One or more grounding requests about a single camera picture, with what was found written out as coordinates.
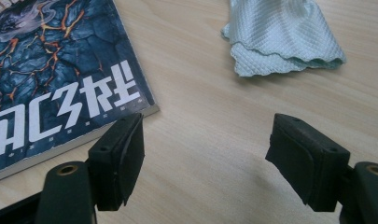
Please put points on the dark blue illustrated magazine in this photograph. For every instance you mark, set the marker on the dark blue illustrated magazine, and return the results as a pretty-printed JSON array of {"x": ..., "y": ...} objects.
[{"x": 53, "y": 62}]

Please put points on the light blue cleaning cloth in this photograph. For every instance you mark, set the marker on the light blue cleaning cloth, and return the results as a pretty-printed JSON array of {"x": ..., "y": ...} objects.
[{"x": 280, "y": 37}]

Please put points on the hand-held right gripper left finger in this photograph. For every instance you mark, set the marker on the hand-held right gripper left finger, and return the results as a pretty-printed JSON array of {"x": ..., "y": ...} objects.
[{"x": 118, "y": 161}]

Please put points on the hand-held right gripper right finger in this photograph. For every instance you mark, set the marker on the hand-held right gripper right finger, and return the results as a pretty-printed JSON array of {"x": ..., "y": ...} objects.
[{"x": 311, "y": 168}]

